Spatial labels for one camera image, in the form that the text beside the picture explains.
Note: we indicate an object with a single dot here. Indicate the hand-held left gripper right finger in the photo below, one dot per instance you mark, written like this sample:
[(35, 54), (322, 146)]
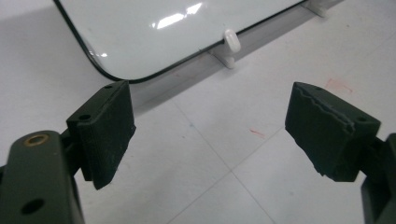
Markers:
[(327, 133)]

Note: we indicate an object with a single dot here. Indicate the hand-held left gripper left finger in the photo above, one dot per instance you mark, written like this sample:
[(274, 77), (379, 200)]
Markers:
[(106, 133)]

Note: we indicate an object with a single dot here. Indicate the white whiteboard with black rim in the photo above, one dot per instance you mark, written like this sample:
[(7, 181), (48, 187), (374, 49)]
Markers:
[(140, 37)]

